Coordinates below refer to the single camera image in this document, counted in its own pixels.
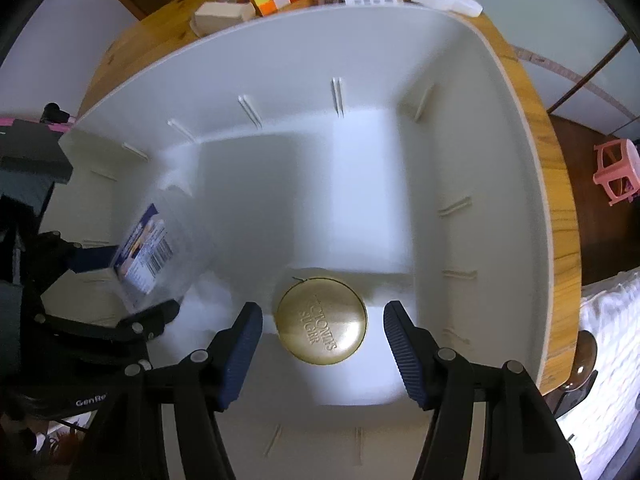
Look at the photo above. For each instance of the white blanket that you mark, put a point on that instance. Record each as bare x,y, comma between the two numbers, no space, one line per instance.
610,360

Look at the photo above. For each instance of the orange item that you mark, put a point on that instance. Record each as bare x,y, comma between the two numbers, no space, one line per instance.
67,447

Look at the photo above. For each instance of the pink plastic stool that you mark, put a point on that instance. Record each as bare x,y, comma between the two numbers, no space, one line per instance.
617,165

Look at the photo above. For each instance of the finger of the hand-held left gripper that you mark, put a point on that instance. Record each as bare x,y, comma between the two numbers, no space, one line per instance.
95,260
150,316

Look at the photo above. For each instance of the brown wooden chair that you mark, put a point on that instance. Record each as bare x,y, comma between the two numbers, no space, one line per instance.
582,360

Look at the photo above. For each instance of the pink-framed chalkboard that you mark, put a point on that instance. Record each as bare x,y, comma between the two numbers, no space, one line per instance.
30,124

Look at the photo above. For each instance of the white plastic storage bin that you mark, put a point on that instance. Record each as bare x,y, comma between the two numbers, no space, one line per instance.
350,185

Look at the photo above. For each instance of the beige cardboard box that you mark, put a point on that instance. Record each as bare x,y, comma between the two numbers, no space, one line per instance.
220,15

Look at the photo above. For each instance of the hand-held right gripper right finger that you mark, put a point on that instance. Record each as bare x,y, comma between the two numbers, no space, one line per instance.
404,360

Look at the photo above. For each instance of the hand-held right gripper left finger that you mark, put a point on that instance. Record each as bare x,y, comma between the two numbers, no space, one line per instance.
240,360

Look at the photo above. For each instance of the clear labelled plastic container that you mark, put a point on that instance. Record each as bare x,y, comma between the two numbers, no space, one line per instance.
150,247

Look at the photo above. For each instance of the round gold tin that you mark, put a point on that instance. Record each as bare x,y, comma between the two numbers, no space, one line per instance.
321,317

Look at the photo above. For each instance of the black plastic knob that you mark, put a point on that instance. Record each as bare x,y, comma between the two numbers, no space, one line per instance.
52,111

